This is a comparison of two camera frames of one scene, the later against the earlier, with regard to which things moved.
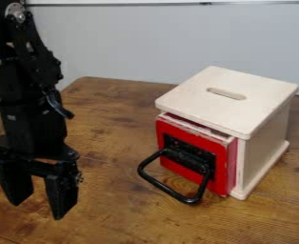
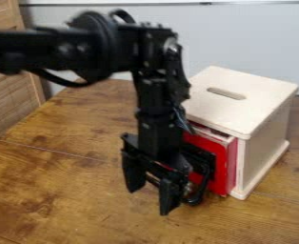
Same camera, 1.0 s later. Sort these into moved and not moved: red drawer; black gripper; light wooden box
Moved: black gripper
Not moved: light wooden box; red drawer
